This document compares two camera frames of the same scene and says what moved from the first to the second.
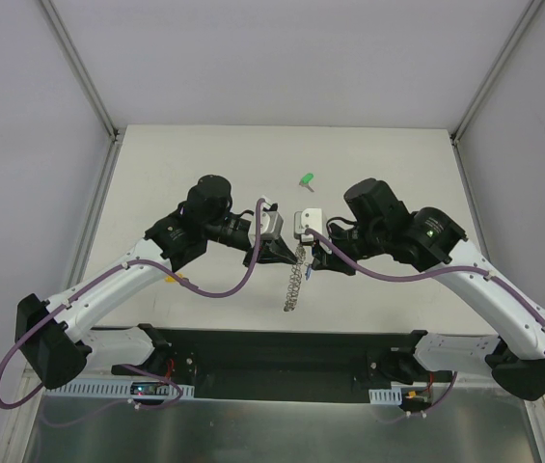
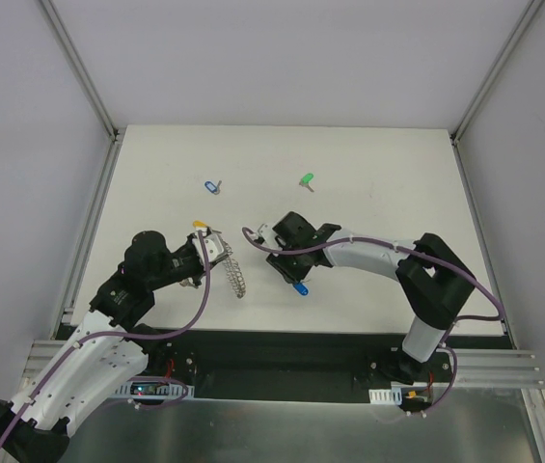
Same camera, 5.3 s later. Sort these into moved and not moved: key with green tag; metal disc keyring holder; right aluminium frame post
Moved: metal disc keyring holder
Not moved: key with green tag; right aluminium frame post
